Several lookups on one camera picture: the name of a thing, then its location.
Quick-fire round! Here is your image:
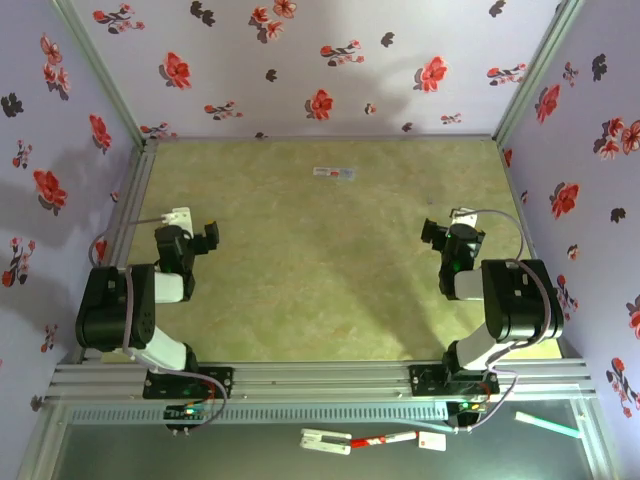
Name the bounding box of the grey right arm cable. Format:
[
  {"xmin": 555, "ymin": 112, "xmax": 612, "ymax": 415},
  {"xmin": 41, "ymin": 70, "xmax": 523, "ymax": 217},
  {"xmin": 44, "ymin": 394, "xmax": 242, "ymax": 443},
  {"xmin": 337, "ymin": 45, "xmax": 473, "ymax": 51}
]
[{"xmin": 452, "ymin": 208, "xmax": 557, "ymax": 435}]

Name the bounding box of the wide aluminium base rail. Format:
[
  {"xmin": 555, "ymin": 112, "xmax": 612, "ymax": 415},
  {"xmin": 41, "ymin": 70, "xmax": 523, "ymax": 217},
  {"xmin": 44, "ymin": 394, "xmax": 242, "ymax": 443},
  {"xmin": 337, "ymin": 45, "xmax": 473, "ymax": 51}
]
[{"xmin": 49, "ymin": 360, "xmax": 599, "ymax": 401}]

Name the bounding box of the aluminium frame leg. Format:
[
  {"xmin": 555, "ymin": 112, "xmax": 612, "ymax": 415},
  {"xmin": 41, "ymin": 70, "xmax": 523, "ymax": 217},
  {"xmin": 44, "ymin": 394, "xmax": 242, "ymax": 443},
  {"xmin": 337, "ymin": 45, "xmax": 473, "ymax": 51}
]
[
  {"xmin": 572, "ymin": 397, "xmax": 621, "ymax": 480},
  {"xmin": 17, "ymin": 399, "xmax": 69, "ymax": 480}
]

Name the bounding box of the white green stick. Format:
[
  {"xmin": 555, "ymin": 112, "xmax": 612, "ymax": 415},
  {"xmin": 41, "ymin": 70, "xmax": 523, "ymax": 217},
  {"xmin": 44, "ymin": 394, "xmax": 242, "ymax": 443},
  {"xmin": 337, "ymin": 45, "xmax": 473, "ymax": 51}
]
[{"xmin": 514, "ymin": 411, "xmax": 585, "ymax": 440}]

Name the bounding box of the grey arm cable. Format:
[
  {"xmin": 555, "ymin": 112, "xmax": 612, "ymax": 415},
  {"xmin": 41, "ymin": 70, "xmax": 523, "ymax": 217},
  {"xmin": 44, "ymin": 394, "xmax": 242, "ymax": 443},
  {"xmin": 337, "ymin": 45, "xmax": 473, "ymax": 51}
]
[
  {"xmin": 452, "ymin": 208, "xmax": 557, "ymax": 435},
  {"xmin": 88, "ymin": 216, "xmax": 227, "ymax": 436}
]

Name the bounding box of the white card red logo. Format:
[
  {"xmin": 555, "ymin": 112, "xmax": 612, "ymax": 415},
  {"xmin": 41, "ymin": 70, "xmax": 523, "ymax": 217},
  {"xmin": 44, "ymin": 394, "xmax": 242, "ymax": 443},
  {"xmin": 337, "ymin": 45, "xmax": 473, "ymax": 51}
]
[{"xmin": 417, "ymin": 430, "xmax": 448, "ymax": 453}]

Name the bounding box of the red white marker pen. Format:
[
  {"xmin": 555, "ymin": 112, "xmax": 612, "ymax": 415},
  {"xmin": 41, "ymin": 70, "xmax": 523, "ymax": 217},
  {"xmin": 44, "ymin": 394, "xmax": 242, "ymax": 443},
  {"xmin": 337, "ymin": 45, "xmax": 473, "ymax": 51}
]
[{"xmin": 349, "ymin": 430, "xmax": 420, "ymax": 450}]

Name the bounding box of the grey left arm cable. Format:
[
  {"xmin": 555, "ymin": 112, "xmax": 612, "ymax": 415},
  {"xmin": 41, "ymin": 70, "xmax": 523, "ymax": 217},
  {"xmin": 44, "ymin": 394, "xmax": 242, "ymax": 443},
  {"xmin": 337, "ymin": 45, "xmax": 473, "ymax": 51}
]
[{"xmin": 88, "ymin": 216, "xmax": 227, "ymax": 436}]

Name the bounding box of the white plastic bracket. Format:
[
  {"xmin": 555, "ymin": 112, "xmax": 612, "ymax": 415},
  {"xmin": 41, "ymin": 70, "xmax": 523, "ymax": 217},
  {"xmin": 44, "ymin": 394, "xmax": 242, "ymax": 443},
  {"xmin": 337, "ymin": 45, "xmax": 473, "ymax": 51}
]
[{"xmin": 299, "ymin": 427, "xmax": 353, "ymax": 457}]

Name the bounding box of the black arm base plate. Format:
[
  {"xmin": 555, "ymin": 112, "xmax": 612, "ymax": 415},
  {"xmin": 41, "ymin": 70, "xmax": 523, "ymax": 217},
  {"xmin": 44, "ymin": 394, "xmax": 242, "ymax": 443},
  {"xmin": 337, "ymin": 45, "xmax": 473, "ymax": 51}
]
[
  {"xmin": 143, "ymin": 366, "xmax": 235, "ymax": 401},
  {"xmin": 408, "ymin": 364, "xmax": 501, "ymax": 399}
]

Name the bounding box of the thin aluminium table rail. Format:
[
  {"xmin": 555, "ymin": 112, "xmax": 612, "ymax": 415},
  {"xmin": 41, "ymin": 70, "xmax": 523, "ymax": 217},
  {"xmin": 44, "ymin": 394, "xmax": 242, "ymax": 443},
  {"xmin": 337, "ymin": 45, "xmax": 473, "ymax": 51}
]
[{"xmin": 144, "ymin": 133, "xmax": 501, "ymax": 144}]

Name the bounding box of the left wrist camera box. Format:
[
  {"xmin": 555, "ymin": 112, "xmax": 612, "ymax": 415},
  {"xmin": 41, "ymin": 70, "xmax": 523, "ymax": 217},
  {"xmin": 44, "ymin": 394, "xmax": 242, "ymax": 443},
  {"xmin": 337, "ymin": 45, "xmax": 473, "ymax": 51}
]
[{"xmin": 160, "ymin": 206, "xmax": 193, "ymax": 229}]

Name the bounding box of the grey slotted cable duct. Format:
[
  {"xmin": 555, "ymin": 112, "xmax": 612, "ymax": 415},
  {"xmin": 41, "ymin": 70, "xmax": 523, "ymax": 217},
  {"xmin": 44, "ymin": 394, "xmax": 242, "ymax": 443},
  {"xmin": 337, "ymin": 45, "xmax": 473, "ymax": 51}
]
[{"xmin": 69, "ymin": 405, "xmax": 451, "ymax": 425}]

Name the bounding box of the aluminium corner post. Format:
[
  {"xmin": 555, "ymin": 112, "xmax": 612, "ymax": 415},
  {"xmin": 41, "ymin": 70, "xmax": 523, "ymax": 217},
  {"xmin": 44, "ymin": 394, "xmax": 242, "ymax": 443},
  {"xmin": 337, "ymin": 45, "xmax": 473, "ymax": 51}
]
[
  {"xmin": 492, "ymin": 0, "xmax": 586, "ymax": 144},
  {"xmin": 48, "ymin": 0, "xmax": 151, "ymax": 151}
]

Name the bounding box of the aluminium side rail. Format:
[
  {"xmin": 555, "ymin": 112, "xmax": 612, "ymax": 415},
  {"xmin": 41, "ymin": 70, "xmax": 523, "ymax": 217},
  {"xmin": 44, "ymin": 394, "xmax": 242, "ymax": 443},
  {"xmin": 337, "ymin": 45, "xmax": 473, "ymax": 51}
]
[
  {"xmin": 497, "ymin": 139, "xmax": 591, "ymax": 364},
  {"xmin": 54, "ymin": 139, "xmax": 160, "ymax": 366}
]

